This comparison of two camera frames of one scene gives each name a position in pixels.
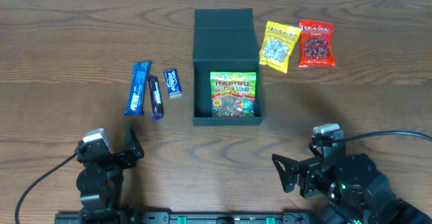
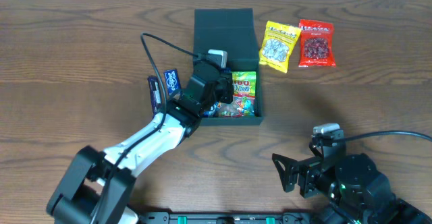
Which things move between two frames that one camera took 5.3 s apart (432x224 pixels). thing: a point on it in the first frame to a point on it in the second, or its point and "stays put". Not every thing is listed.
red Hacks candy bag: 317,44 stays put
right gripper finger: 289,177 stays put
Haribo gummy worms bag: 233,94 stays put
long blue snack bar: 135,105 to 212,112
